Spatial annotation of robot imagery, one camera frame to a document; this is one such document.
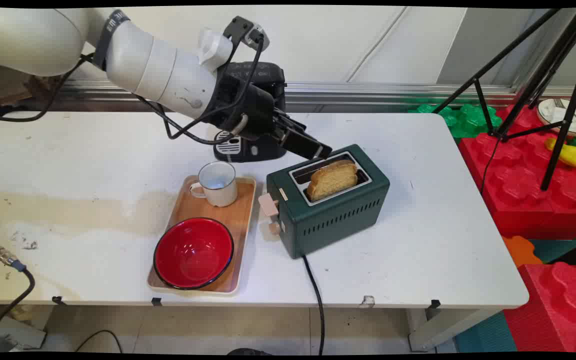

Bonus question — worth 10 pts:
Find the brown toast slice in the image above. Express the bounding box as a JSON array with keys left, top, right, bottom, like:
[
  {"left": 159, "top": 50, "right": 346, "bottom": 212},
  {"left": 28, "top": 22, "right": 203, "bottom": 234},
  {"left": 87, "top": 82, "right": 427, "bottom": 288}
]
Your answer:
[{"left": 306, "top": 160, "right": 359, "bottom": 202}]

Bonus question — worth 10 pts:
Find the brown wooden stand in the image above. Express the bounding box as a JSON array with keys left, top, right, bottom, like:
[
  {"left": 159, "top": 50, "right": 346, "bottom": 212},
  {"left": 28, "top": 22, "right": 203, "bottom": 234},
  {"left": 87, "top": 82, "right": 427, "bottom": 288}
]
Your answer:
[{"left": 0, "top": 65, "right": 65, "bottom": 110}]

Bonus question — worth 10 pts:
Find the green two-slot toaster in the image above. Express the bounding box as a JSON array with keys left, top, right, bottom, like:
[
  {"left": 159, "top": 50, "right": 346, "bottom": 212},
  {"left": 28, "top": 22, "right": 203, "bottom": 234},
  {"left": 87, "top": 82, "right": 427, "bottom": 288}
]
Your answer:
[{"left": 258, "top": 144, "right": 391, "bottom": 260}]

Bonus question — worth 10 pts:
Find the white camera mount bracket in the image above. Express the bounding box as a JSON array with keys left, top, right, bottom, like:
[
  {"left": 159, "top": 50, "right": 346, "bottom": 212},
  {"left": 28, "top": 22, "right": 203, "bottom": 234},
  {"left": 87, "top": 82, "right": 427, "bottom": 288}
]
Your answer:
[{"left": 196, "top": 28, "right": 234, "bottom": 74}]

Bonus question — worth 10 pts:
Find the white table leg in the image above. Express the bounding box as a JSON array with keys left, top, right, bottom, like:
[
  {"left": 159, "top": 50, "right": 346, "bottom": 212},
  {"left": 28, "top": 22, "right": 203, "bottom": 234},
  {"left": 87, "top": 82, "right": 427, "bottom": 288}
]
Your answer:
[{"left": 407, "top": 307, "right": 500, "bottom": 352}]

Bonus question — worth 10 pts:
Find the wooden serving tray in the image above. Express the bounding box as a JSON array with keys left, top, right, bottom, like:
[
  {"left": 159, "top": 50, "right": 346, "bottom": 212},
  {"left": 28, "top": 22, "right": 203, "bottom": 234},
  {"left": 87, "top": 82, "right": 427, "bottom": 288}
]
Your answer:
[{"left": 147, "top": 174, "right": 258, "bottom": 296}]

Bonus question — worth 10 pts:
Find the black tripod stand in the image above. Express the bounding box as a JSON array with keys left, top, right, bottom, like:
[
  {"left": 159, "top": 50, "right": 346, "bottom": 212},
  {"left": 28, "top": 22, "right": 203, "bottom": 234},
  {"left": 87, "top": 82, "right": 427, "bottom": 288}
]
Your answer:
[{"left": 433, "top": 7, "right": 576, "bottom": 192}]

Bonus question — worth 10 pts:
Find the aluminium wall rail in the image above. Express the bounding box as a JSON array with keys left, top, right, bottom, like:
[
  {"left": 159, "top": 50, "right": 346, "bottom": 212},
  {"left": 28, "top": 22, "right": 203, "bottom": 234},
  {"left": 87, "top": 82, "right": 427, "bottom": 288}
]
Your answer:
[{"left": 60, "top": 79, "right": 576, "bottom": 107}]

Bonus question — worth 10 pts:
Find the black toaster power cable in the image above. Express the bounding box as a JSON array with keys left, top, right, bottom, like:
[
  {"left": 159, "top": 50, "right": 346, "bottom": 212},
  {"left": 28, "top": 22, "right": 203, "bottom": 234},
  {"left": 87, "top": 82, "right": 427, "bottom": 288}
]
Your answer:
[{"left": 301, "top": 255, "right": 325, "bottom": 356}]

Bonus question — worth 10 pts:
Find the orange foam piece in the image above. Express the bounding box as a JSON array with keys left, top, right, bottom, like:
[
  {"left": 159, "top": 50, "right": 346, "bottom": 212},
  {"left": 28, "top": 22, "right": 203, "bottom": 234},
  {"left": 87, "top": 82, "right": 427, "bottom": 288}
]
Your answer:
[{"left": 501, "top": 235, "right": 544, "bottom": 269}]

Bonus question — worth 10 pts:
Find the yellow toy banana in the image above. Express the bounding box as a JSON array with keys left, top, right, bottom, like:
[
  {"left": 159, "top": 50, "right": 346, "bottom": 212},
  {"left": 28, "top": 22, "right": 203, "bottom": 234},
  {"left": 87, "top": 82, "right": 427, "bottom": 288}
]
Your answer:
[{"left": 545, "top": 138, "right": 576, "bottom": 173}]

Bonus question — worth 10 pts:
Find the green foam block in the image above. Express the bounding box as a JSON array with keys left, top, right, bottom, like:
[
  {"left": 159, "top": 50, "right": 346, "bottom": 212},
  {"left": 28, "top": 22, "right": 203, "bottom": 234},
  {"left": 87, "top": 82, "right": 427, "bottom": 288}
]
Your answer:
[{"left": 408, "top": 103, "right": 504, "bottom": 139}]

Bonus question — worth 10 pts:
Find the silver fork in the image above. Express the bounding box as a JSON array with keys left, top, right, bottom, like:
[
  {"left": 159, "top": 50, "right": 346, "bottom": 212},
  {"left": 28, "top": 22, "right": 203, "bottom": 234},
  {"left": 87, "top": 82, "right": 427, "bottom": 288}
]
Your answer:
[{"left": 553, "top": 98, "right": 576, "bottom": 134}]

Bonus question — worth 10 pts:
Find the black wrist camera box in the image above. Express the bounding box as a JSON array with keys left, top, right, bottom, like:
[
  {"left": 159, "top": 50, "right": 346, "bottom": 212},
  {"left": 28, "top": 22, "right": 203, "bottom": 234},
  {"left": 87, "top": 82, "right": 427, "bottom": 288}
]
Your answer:
[{"left": 222, "top": 16, "right": 271, "bottom": 52}]

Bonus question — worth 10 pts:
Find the white bowl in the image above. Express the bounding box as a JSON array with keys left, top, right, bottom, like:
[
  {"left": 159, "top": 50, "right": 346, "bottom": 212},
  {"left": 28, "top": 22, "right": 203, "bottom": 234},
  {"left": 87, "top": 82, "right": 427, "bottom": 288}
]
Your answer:
[{"left": 536, "top": 98, "right": 576, "bottom": 138}]

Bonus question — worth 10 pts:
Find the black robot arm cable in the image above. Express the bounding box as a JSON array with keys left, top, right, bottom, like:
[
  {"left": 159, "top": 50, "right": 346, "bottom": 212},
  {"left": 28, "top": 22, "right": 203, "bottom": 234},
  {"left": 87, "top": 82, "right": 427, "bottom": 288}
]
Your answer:
[{"left": 0, "top": 30, "right": 265, "bottom": 146}]

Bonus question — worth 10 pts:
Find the white enamel mug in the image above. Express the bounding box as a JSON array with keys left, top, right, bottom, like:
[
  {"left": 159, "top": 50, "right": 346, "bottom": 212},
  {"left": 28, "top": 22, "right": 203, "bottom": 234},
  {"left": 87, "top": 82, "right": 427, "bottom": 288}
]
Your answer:
[{"left": 189, "top": 161, "right": 239, "bottom": 208}]

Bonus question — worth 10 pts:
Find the black coffee machine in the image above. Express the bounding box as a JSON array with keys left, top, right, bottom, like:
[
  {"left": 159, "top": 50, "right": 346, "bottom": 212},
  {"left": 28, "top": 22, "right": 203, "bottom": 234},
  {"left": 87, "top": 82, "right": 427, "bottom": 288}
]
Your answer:
[{"left": 213, "top": 62, "right": 289, "bottom": 164}]

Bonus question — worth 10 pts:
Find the large red foam block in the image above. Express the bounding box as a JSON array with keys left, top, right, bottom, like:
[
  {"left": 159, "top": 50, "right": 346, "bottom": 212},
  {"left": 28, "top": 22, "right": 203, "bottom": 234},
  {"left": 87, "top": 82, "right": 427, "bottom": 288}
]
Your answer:
[{"left": 457, "top": 104, "right": 576, "bottom": 241}]

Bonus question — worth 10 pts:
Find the teal foam floor mat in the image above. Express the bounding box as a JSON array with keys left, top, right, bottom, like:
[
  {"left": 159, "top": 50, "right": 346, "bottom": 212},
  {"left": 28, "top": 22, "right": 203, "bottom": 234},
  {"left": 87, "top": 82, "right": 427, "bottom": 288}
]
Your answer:
[{"left": 454, "top": 311, "right": 519, "bottom": 354}]

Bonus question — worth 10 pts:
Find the black cable with metal connector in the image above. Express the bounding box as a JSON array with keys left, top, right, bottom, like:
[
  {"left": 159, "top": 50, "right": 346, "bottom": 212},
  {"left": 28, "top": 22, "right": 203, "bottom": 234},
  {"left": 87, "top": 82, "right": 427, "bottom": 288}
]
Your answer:
[{"left": 0, "top": 238, "right": 37, "bottom": 352}]

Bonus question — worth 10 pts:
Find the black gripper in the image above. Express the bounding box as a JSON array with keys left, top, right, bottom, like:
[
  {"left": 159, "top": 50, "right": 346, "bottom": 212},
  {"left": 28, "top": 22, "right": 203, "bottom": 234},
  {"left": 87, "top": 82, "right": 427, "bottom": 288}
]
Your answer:
[{"left": 207, "top": 74, "right": 333, "bottom": 161}]

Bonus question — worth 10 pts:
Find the red bowl with black rim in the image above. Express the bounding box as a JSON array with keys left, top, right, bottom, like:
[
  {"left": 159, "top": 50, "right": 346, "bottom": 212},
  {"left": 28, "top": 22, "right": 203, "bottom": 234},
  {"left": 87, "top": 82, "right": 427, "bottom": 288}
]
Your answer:
[{"left": 153, "top": 217, "right": 235, "bottom": 291}]

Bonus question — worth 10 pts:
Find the black floor cable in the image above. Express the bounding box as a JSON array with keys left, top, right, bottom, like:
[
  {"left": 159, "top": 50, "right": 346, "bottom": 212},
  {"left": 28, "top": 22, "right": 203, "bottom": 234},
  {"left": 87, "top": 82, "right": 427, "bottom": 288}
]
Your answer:
[{"left": 75, "top": 329, "right": 124, "bottom": 354}]

